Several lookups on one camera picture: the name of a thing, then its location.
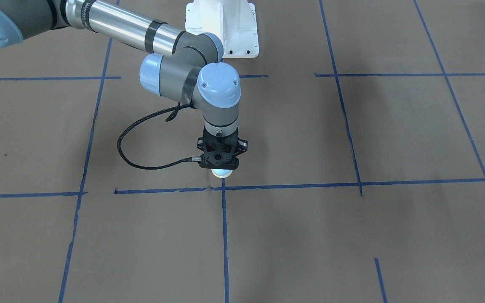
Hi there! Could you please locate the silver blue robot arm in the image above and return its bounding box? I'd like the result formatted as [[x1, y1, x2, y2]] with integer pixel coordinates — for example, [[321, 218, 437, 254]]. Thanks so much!
[[0, 0, 248, 170]]

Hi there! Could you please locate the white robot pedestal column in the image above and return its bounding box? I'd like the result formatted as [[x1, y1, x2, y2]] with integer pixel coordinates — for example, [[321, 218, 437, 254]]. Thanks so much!
[[185, 0, 260, 58]]

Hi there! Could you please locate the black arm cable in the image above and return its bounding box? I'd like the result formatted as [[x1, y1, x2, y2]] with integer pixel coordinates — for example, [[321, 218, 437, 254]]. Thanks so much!
[[117, 103, 203, 170]]

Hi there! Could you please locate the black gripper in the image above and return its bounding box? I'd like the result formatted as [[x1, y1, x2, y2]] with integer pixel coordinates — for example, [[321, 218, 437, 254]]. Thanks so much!
[[197, 128, 248, 170]]

